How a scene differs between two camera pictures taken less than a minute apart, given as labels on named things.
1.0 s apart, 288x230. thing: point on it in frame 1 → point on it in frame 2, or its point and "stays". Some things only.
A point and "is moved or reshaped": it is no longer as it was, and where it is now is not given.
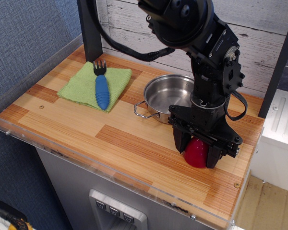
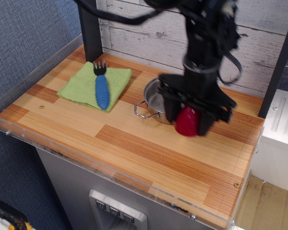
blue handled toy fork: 101,85 stays
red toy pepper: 195,152 is moved or reshaped
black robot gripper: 209,123 → 200,90
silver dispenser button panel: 110,214 stays
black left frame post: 90,24 stays
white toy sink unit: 275,160 stays
